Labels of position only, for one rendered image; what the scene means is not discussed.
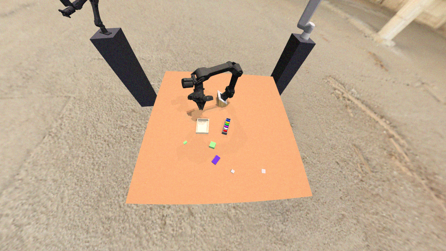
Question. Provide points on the cream shallow rectangular tray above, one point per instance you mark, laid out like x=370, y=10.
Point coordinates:
x=202, y=126

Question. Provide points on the green cube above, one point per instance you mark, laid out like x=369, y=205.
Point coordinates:
x=212, y=145

